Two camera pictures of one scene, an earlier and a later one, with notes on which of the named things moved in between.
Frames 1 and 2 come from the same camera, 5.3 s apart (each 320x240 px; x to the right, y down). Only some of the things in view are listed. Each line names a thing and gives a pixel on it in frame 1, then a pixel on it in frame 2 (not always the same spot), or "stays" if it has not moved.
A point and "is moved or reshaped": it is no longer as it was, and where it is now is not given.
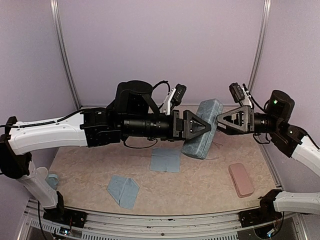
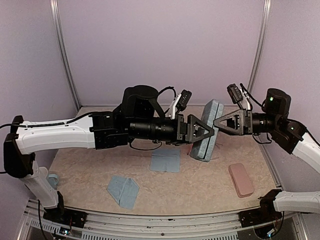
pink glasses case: (242, 183) stays
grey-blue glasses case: (199, 146) is moved or reshaped
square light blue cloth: (165, 159) stays
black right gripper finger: (238, 118) stays
